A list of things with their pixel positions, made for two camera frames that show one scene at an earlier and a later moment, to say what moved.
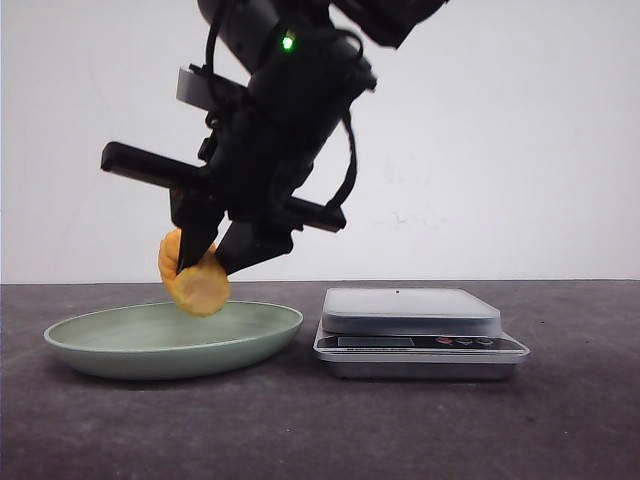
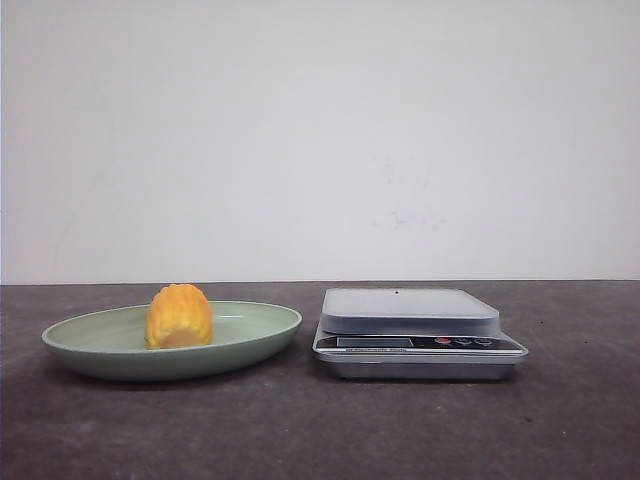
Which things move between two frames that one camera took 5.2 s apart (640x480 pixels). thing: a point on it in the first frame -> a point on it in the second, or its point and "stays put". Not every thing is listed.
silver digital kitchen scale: [413, 334] stays put
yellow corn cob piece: [202, 289] -> [178, 315]
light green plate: [158, 342] stays put
